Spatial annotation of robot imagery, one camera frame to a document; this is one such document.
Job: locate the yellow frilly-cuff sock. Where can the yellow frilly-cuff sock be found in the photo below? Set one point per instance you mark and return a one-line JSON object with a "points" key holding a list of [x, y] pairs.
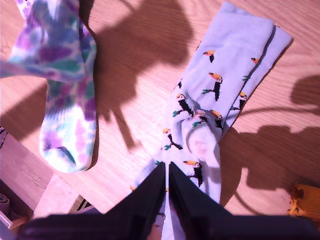
{"points": [[306, 200]]}

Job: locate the pale blue toucan sock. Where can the pale blue toucan sock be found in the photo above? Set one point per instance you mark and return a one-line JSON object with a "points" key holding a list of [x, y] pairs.
{"points": [[225, 37], [277, 42]]}

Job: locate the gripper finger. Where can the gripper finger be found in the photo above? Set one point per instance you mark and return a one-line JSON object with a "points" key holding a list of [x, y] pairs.
{"points": [[190, 200], [147, 197]]}

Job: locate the pastel tie-dye sock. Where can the pastel tie-dye sock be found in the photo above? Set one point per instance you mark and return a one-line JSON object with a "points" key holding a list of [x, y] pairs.
{"points": [[67, 130], [50, 37]]}

